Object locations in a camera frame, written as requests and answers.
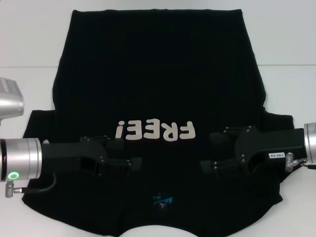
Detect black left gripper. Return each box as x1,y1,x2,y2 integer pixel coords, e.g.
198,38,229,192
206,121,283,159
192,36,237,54
41,134,143,179

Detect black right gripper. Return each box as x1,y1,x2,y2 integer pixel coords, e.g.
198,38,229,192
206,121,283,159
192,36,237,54
199,125,307,178

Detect black t-shirt with FREE print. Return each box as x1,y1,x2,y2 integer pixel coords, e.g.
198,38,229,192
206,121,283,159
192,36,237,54
21,8,296,237

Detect silver right cable plug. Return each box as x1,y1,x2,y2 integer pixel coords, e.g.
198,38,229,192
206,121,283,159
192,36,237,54
285,152,309,172

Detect silver cable plug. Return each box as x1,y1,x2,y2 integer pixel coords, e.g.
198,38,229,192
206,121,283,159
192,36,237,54
285,152,309,172
4,181,23,198

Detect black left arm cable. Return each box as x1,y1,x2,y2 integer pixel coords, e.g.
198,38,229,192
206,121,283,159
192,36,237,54
21,171,58,194

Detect silver left cable plug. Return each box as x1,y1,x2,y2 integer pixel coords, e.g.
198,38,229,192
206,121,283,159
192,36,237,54
4,181,23,198

